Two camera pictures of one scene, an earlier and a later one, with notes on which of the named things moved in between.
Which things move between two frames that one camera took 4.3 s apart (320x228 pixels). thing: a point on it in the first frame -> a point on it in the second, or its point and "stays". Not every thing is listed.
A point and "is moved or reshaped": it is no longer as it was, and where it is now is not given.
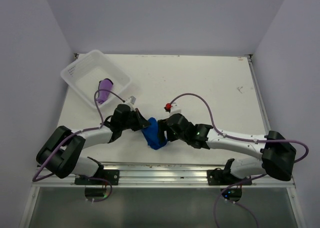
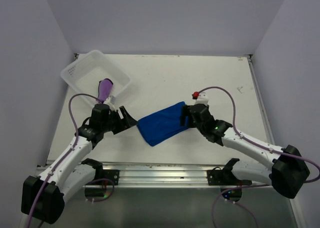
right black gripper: (162, 128) -> (185, 112)
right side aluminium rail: (262, 106) stays
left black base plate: (111, 176) stays
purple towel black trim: (105, 84) stays
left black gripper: (143, 122) -> (125, 123)
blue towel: (150, 134) is moved or reshaped
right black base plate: (220, 177) stays
